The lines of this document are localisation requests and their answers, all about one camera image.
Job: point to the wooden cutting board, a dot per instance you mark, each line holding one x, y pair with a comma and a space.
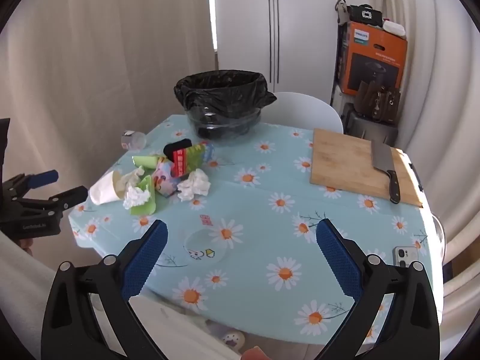
341, 161

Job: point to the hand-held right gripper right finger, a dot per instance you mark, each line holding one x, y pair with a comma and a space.
337, 258

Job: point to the person's left forearm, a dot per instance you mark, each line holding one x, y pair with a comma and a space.
18, 273

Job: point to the person's left hand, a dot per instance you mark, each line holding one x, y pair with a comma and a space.
27, 246

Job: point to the green and red carton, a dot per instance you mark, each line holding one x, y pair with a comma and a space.
187, 159

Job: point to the white paper cup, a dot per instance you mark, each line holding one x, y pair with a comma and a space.
103, 191

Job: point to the floral blue tablecloth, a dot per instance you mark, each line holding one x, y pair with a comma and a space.
262, 232

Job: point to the orange appliance box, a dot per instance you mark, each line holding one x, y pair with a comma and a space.
375, 60

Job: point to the white curtain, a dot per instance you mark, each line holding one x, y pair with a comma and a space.
438, 101

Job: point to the small crumpled white tissue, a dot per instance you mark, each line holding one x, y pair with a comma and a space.
135, 197

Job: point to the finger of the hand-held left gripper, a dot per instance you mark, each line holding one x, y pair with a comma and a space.
71, 194
43, 177

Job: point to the white pouch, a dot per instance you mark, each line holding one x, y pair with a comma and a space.
393, 28

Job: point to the green plastic wrapper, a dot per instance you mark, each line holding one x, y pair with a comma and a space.
146, 206

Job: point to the black pouch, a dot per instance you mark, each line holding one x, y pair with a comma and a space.
363, 14

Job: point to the dark grey suitcase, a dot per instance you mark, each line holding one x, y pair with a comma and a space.
371, 129

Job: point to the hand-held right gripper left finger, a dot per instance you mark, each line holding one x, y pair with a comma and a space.
146, 258

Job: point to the bin with black liner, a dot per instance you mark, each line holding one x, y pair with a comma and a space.
221, 97

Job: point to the brown leather bag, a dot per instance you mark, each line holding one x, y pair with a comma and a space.
377, 101

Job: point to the clear plastic lid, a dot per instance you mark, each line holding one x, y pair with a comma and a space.
198, 242

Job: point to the beige curtain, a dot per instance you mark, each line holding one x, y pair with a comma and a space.
93, 52

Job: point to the green plastic piece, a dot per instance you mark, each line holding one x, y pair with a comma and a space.
146, 161

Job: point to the white smartphone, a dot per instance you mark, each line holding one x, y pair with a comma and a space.
405, 257

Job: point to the white round object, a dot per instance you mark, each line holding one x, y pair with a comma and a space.
232, 339

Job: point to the white chair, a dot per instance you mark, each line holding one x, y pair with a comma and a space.
303, 110

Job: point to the clear plastic cup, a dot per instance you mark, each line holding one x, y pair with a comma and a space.
134, 140

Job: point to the person's right hand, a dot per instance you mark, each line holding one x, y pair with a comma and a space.
255, 354

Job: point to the large crumpled white tissue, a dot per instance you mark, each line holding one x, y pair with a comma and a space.
193, 185

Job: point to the white wardrobe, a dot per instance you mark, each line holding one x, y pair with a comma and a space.
300, 26

